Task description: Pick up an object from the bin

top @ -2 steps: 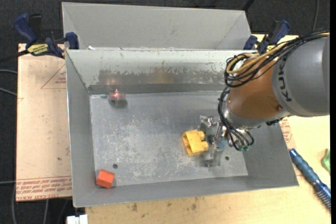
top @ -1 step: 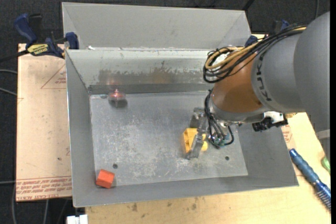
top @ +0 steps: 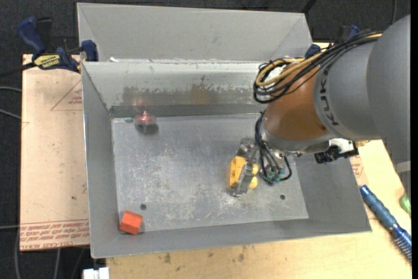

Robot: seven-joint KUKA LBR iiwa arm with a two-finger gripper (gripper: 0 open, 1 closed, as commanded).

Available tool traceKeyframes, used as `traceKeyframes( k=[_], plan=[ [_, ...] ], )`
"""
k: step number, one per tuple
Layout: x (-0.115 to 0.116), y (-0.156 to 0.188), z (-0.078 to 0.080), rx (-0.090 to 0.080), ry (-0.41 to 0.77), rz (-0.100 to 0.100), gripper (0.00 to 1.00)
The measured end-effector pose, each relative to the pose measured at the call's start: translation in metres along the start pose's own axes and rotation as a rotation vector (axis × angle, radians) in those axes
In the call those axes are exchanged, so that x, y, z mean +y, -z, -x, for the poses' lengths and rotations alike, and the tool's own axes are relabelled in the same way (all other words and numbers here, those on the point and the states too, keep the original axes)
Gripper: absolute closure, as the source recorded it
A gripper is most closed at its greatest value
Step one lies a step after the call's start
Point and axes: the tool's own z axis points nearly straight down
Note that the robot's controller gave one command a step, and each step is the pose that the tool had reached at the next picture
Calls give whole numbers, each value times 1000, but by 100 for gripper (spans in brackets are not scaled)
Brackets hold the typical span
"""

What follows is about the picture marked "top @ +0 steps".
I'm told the black cylinder on white bracket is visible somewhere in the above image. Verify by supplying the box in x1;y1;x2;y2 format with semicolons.
313;137;360;165

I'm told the yellow plastic toy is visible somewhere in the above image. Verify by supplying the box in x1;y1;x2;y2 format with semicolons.
229;156;259;190

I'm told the grey metal bin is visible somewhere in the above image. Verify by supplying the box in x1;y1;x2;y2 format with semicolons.
76;2;372;259

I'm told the clear glass candle holder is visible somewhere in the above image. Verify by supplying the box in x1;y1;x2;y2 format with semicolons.
133;110;159;135

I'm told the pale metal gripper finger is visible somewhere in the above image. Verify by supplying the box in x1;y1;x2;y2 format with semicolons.
241;165;257;194
230;169;246;198

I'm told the orange block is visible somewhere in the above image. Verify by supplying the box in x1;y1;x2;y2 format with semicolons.
118;210;144;235

